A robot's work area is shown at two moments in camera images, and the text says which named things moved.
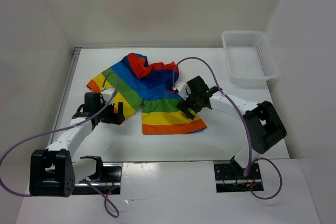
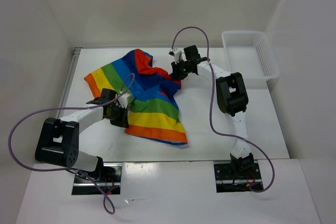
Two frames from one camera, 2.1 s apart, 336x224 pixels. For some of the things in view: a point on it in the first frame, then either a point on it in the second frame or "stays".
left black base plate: x=110 y=184 stays
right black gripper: x=184 y=106 -> x=176 y=75
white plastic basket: x=251 y=59 stays
